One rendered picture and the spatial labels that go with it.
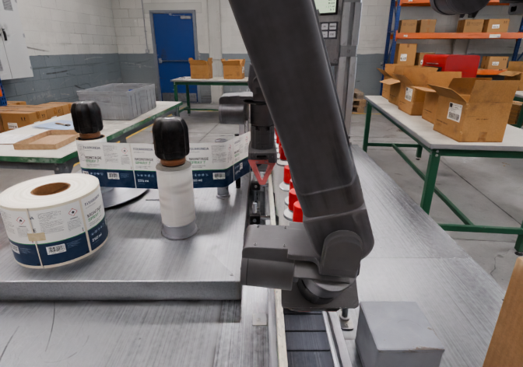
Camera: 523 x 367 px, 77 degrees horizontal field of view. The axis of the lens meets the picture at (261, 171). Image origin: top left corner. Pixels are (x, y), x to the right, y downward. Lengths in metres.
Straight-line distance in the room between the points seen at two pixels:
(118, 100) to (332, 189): 2.57
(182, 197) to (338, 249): 0.56
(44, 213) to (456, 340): 0.83
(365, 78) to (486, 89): 6.34
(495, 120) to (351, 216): 2.19
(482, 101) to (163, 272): 2.06
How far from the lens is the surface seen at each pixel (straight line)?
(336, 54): 0.88
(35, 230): 0.84
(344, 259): 0.32
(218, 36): 8.56
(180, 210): 0.83
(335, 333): 0.51
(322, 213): 0.30
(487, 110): 2.42
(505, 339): 0.50
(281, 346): 0.55
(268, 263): 0.37
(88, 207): 0.84
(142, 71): 9.29
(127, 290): 0.78
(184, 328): 0.71
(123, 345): 0.71
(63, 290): 0.84
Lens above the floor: 1.33
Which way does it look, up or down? 20 degrees down
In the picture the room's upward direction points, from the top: straight up
